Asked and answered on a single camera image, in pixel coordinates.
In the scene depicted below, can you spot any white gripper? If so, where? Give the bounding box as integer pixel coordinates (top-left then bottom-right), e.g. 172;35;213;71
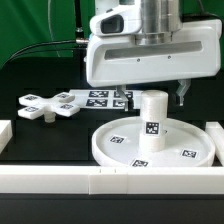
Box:
86;19;222;111

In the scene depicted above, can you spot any white round table top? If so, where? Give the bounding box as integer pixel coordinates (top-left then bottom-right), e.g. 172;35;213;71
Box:
92;116;215;168

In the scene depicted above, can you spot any white cross-shaped table base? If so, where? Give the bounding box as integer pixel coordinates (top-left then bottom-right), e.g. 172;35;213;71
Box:
18;92;80;123

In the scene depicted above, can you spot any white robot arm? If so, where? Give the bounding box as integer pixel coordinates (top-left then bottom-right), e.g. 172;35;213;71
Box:
86;0;222;103

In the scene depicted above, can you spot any white marker tag sheet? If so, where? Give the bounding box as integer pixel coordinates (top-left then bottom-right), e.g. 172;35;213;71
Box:
70;89;141;109

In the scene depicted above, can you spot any white right fence block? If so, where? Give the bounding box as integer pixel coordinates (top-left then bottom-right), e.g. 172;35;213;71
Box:
205;122;224;167

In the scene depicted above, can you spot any white fence block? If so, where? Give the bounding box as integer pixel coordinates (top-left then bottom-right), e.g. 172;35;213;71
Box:
0;120;13;154
205;122;224;167

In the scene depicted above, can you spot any black vertical pole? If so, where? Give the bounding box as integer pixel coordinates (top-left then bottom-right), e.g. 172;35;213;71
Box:
74;0;84;61

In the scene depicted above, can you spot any white left fence block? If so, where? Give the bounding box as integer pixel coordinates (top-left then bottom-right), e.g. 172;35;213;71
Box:
0;120;13;154

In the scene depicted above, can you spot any white front fence bar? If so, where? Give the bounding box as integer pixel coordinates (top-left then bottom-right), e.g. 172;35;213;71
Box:
0;165;224;195

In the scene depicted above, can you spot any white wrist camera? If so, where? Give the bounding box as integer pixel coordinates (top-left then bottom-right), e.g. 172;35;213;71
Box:
90;5;142;36

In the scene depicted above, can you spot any black cable upper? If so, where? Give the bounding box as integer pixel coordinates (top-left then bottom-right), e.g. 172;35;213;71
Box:
6;39;90;64

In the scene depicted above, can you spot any black cable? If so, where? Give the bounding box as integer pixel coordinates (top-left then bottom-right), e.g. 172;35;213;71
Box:
6;39;90;64
9;47;90;63

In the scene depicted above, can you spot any black cable lower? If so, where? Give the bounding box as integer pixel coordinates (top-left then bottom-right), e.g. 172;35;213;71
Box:
9;47;90;63

